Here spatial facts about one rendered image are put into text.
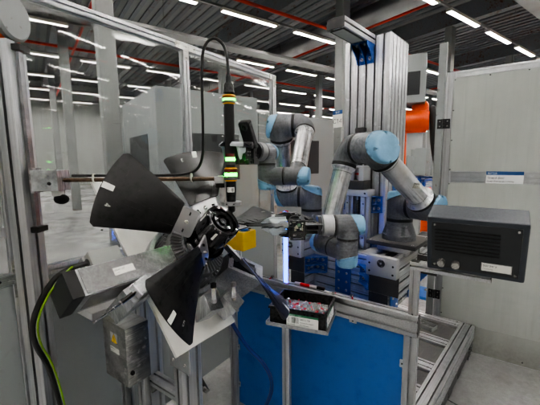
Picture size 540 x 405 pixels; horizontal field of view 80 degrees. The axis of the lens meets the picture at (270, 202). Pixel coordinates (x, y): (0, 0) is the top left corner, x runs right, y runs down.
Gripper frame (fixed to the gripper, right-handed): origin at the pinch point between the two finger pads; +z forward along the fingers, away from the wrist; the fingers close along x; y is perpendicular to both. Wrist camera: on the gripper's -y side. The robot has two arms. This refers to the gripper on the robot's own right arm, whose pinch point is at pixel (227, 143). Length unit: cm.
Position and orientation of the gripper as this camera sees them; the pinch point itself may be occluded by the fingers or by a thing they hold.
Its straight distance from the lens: 111.0
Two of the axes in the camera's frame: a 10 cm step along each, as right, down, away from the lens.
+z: -4.3, 1.1, -9.0
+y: 0.1, 9.9, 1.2
